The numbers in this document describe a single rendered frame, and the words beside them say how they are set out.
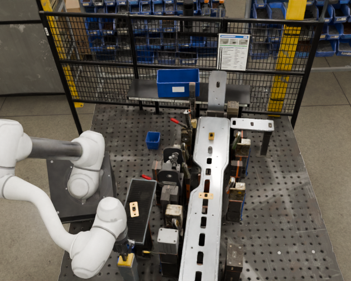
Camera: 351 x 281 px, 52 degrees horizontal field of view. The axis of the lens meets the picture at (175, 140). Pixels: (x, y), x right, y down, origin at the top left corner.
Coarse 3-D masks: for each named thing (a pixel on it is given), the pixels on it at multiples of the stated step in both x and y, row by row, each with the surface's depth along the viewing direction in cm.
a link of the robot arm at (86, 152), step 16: (0, 128) 147; (16, 128) 150; (0, 144) 146; (16, 144) 150; (32, 144) 162; (48, 144) 171; (64, 144) 182; (80, 144) 196; (96, 144) 202; (0, 160) 146; (16, 160) 153; (80, 160) 196; (96, 160) 203
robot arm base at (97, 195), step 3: (102, 171) 224; (99, 174) 223; (102, 174) 224; (99, 177) 223; (102, 177) 224; (99, 180) 222; (99, 183) 221; (99, 186) 223; (99, 189) 224; (96, 192) 223; (99, 192) 224; (93, 195) 223; (96, 195) 223; (99, 195) 224; (84, 201) 222
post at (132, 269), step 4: (132, 260) 165; (132, 264) 163; (136, 264) 173; (120, 268) 164; (124, 268) 164; (128, 268) 163; (132, 268) 164; (136, 268) 177; (120, 272) 168; (124, 272) 167; (128, 272) 166; (132, 272) 166; (136, 272) 178; (124, 276) 170; (128, 276) 170; (132, 276) 169; (136, 276) 178; (124, 280) 176; (128, 280) 175; (132, 280) 175; (136, 280) 179
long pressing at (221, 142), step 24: (216, 120) 247; (216, 144) 231; (216, 168) 218; (192, 192) 206; (216, 192) 206; (192, 216) 195; (216, 216) 195; (192, 240) 186; (216, 240) 185; (192, 264) 177; (216, 264) 177
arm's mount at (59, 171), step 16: (48, 160) 223; (64, 160) 224; (48, 176) 223; (64, 176) 224; (112, 176) 233; (64, 192) 224; (112, 192) 226; (64, 208) 224; (80, 208) 225; (96, 208) 225
